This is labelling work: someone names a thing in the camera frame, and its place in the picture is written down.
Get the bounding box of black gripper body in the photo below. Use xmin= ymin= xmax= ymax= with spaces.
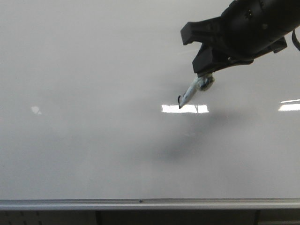
xmin=221 ymin=0 xmax=300 ymax=58

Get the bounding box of white marker with black tip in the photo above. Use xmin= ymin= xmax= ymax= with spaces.
xmin=177 ymin=73 xmax=215 ymax=109

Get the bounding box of white whiteboard with aluminium frame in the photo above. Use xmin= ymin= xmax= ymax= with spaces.
xmin=0 ymin=0 xmax=300 ymax=210

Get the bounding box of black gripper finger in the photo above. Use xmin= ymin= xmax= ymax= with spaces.
xmin=192 ymin=44 xmax=254 ymax=75
xmin=180 ymin=16 xmax=222 ymax=45

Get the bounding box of black cable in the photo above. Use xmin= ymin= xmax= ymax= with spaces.
xmin=292 ymin=29 xmax=300 ymax=51

